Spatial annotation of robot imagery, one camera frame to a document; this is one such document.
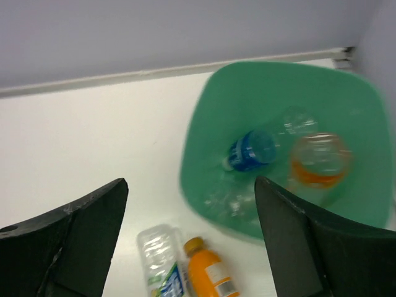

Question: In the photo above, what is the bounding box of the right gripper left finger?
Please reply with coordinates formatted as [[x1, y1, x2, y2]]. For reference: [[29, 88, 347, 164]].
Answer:
[[1, 178, 129, 296]]

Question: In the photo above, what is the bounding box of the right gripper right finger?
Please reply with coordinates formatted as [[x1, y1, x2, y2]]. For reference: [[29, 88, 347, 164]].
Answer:
[[254, 176, 395, 296]]

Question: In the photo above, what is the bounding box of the clear plastic bottle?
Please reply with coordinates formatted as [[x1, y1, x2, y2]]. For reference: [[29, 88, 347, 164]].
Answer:
[[204, 179, 258, 223]]

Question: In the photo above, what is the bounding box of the blue green label bottle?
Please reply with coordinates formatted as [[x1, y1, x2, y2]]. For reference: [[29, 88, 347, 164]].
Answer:
[[137, 224, 192, 297]]

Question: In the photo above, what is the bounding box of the tall orange label bottle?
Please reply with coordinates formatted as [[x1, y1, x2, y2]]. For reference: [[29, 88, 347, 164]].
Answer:
[[290, 132, 352, 189]]

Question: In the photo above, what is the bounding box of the small orange juice bottle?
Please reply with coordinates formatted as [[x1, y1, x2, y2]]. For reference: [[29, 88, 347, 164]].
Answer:
[[183, 237, 241, 297]]

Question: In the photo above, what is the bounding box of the blue label Pocari bottle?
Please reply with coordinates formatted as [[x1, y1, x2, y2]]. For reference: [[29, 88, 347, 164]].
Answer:
[[222, 106, 318, 172]]

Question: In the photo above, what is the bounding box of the green plastic bin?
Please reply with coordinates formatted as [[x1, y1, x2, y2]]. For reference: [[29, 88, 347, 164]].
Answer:
[[180, 62, 395, 239]]

